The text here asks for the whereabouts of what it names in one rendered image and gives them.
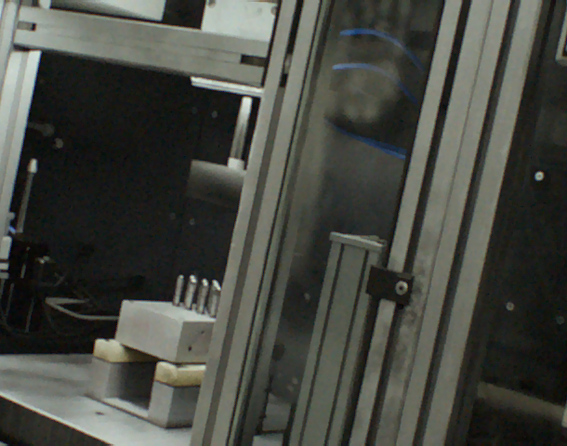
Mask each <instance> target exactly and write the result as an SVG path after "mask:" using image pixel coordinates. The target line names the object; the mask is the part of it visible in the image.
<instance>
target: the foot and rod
mask: <svg viewBox="0 0 567 446"><path fill-rule="evenodd" d="M257 103H258V98H255V97H251V96H247V95H243V96H242V101H241V106H240V110H239V114H238V120H237V125H236V129H235V134H234V138H233V142H232V147H231V155H230V159H229V164H228V165H223V164H214V163H209V162H205V161H200V160H195V159H193V160H192V164H191V172H190V177H189V182H188V187H187V191H186V196H188V197H192V198H195V199H199V200H203V201H207V202H210V203H217V204H221V205H225V206H229V207H233V208H237V209H240V205H241V200H242V194H243V188H244V181H245V176H246V171H245V170H244V165H245V161H246V156H247V152H248V147H249V143H250V138H251V134H252V129H253V125H254V121H255V115H256V110H257Z"/></svg>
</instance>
